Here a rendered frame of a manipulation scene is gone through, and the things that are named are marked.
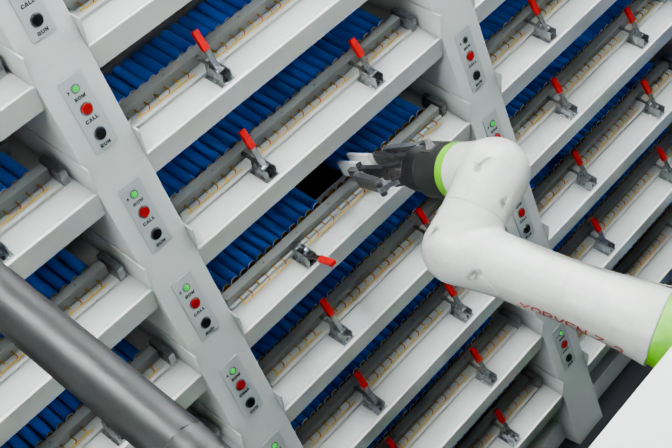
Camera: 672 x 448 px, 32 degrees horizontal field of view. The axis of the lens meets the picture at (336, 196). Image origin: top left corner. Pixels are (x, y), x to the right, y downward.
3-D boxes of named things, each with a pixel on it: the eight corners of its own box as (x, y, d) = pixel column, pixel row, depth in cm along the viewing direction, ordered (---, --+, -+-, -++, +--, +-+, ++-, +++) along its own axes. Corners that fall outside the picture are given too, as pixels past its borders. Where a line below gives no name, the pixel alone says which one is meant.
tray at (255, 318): (471, 138, 224) (470, 103, 217) (247, 351, 197) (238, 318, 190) (390, 95, 234) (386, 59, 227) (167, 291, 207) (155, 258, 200)
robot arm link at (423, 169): (453, 216, 185) (489, 180, 189) (420, 155, 181) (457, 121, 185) (428, 213, 190) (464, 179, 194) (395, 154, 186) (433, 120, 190)
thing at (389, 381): (520, 283, 245) (521, 241, 234) (324, 493, 218) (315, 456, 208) (443, 237, 255) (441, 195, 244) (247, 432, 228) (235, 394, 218)
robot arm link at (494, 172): (556, 161, 178) (511, 122, 172) (523, 234, 175) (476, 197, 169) (492, 158, 190) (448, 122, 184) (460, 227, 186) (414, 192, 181)
